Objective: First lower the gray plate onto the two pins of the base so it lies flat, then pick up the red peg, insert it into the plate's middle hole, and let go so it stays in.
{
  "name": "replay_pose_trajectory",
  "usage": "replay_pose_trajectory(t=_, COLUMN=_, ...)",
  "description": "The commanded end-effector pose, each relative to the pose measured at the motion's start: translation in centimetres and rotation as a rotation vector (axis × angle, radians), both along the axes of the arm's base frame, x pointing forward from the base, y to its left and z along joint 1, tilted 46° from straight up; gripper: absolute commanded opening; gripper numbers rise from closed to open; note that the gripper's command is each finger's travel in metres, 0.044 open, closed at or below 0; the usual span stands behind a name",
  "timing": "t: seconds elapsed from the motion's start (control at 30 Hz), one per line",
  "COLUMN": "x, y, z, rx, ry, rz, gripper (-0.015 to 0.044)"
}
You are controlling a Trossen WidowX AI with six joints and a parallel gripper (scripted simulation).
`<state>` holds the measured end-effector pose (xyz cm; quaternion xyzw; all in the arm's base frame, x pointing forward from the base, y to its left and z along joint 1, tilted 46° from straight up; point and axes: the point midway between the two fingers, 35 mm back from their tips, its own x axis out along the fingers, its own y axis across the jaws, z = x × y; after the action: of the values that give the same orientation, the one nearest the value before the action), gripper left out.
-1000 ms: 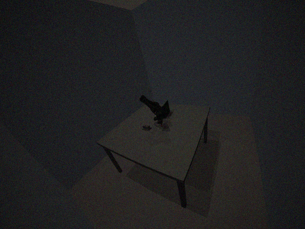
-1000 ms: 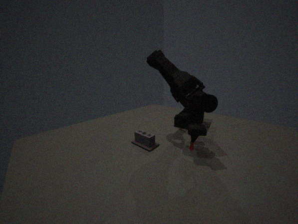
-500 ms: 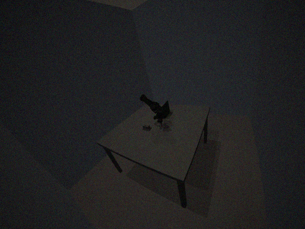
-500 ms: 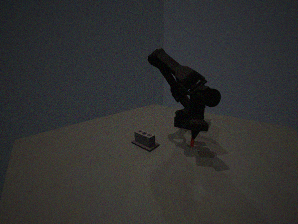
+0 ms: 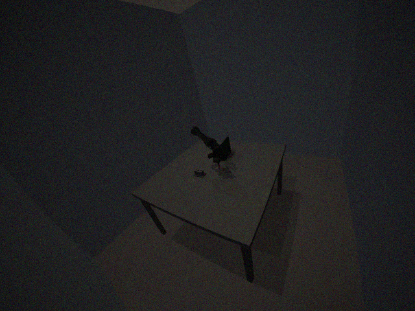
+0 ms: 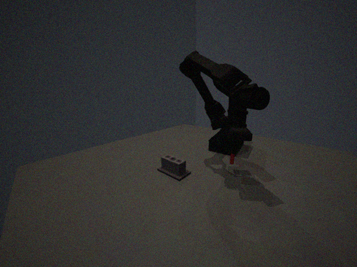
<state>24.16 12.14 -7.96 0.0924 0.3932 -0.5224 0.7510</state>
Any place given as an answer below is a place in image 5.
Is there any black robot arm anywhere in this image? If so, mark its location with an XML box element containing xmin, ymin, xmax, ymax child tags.
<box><xmin>191</xmin><ymin>126</ymin><xmax>222</xmax><ymax>159</ymax></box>

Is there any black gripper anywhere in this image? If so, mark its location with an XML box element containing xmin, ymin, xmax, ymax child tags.
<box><xmin>213</xmin><ymin>151</ymin><xmax>220</xmax><ymax>165</ymax></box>

